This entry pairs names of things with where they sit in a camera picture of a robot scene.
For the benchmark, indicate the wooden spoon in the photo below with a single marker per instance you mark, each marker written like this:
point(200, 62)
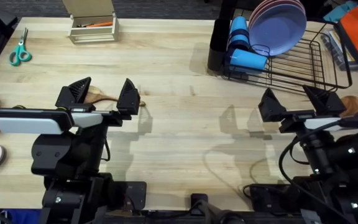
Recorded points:
point(353, 105)
point(96, 93)

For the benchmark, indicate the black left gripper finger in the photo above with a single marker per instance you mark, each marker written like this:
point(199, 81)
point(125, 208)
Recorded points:
point(129, 98)
point(75, 91)

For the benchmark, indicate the black cutlery holder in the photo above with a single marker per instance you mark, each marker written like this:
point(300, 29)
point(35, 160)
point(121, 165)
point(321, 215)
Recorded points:
point(217, 40)

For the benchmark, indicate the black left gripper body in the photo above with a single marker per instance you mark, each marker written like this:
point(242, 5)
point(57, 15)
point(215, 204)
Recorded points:
point(117, 117)

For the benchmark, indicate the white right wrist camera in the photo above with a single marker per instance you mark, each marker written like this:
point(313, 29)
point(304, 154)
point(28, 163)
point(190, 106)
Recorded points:
point(320, 123)

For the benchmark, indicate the blue cup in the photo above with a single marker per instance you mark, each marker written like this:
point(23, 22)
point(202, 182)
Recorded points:
point(239, 25)
point(247, 60)

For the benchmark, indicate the green scissors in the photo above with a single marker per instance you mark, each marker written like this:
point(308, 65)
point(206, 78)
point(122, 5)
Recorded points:
point(19, 46)

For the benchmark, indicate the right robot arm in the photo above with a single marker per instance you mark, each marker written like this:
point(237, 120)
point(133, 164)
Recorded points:
point(353, 161)

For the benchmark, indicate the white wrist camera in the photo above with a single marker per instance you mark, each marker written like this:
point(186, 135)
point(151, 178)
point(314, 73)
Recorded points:
point(320, 123)
point(87, 119)

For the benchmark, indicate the black rail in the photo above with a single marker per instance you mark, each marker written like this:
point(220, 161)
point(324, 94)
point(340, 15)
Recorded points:
point(166, 216)

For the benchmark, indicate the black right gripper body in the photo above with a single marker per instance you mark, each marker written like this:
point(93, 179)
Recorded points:
point(292, 123)

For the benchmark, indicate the black camera stand foot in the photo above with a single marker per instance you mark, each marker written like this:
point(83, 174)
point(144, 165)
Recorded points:
point(199, 200)

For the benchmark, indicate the purple plate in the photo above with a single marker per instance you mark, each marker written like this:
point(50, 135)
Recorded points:
point(278, 29)

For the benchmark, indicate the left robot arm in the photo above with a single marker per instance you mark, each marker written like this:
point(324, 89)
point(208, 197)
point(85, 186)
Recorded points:
point(51, 155)

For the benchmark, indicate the teal bag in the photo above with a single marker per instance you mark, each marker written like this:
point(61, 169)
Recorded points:
point(337, 11)

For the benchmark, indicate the beige box with tools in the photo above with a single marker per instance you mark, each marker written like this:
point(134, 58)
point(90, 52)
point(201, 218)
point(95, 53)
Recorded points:
point(93, 32)

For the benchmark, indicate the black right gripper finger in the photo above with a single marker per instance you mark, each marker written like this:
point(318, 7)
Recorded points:
point(325, 102)
point(270, 107)

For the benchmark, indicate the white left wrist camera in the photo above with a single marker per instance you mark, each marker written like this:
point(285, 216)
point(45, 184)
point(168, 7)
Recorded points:
point(87, 119)

